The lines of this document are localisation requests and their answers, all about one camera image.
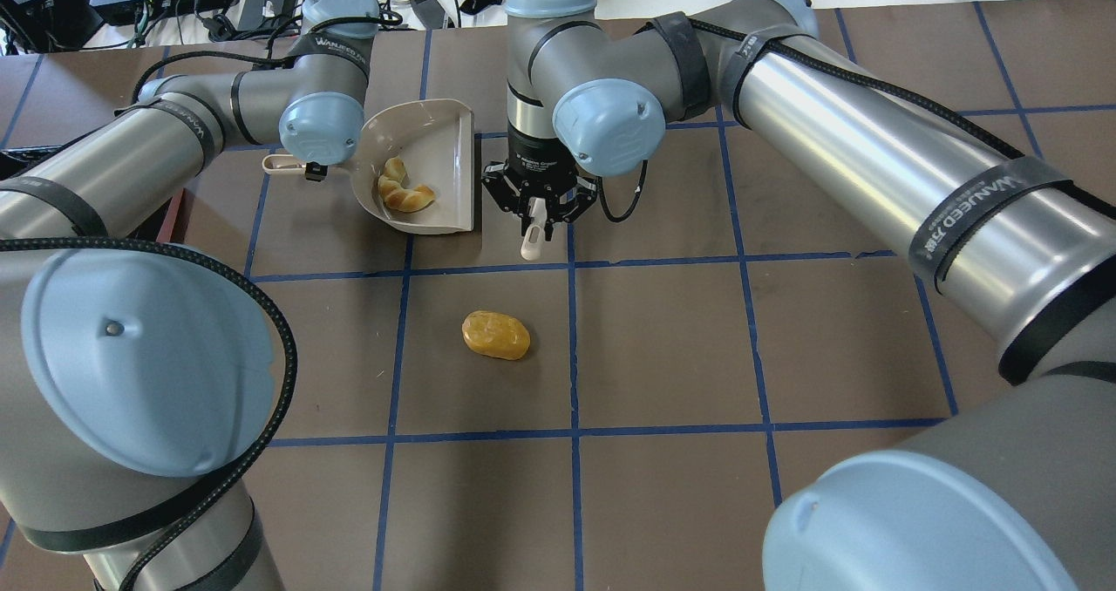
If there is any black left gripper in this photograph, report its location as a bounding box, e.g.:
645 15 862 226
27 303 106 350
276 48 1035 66
304 161 330 183

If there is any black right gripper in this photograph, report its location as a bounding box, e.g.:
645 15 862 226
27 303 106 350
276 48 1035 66
481 142 598 241

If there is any white hand brush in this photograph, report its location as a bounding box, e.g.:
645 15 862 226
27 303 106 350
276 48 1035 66
520 197 548 262

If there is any croissant bread piece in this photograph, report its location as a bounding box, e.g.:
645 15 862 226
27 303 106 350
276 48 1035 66
376 157 436 214

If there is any beige plastic dustpan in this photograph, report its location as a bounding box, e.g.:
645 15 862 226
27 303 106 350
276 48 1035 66
262 98 477 235

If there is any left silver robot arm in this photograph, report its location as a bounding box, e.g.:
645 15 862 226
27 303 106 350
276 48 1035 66
1 0 381 590

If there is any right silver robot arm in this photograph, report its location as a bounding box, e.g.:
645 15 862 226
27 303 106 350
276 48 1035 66
483 0 1113 590

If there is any yellow oval bread bun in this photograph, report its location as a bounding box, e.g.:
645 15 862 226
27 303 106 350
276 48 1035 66
461 310 533 361

